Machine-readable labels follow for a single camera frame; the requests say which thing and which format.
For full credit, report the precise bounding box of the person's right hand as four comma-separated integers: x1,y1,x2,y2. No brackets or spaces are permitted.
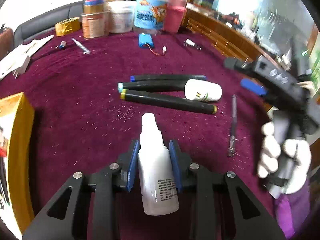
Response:
257,121,312,195

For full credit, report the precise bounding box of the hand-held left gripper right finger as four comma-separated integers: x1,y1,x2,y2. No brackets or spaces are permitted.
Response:
169,139,286,240

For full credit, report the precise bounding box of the yellow tape roll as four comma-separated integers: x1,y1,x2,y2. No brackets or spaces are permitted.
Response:
54,17,81,37

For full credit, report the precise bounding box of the yellow-taped cardboard box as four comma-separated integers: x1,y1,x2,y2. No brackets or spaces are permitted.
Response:
0,92,35,233

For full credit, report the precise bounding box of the black leather sofa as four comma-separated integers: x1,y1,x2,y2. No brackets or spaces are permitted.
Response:
14,0,87,46

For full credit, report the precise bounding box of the white power adapter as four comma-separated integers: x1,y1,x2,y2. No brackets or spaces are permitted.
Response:
0,54,31,80

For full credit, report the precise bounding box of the black marker blue cap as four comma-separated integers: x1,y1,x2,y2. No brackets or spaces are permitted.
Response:
129,74,207,82

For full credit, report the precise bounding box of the wooden panel rail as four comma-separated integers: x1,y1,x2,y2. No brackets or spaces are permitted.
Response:
182,7,280,67

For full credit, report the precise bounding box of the white dropper bottle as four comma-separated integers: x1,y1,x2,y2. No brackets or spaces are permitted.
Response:
137,113,180,216

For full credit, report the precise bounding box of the clear jar blue label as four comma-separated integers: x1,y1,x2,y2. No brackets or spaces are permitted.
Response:
134,0,168,34

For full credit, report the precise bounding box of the black marker olive yellow cap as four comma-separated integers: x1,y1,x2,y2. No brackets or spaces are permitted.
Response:
120,89,218,115

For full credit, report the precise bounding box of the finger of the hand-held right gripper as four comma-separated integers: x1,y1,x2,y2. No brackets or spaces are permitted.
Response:
224,57,253,73
240,78,266,97

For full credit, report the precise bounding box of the glass jar pink knit sleeve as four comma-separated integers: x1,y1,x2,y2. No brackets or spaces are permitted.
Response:
163,0,187,34

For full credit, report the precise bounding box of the gold tape roll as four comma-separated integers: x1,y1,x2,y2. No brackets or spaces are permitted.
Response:
83,4,107,14

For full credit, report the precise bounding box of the white foam plane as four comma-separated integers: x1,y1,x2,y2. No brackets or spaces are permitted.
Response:
14,35,54,57

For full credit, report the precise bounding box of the nail clipper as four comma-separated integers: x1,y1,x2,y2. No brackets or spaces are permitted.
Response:
183,39,202,51

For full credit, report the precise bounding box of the orange label jar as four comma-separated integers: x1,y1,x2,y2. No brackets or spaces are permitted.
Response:
80,12,109,39

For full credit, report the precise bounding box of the white pill bottle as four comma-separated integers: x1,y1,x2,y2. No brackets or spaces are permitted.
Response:
184,79,223,102

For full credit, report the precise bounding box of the white plastic tub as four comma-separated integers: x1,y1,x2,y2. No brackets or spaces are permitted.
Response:
108,0,135,34

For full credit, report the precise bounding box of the blue battery pack with wire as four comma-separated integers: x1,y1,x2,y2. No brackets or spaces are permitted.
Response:
138,33,167,55

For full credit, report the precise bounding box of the metal syringe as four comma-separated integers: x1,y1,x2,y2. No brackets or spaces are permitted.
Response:
71,37,91,55

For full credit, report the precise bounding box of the dark purple thin pen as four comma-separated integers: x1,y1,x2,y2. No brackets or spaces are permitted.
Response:
227,94,237,157

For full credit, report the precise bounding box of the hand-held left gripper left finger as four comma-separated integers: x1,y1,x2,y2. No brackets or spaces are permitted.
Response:
22,139,139,240

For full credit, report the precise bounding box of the person's right forearm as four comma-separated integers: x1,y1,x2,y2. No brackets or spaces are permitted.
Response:
273,189,312,240

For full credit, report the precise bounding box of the black marker cyan cap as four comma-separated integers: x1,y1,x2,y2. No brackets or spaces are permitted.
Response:
117,79,190,93

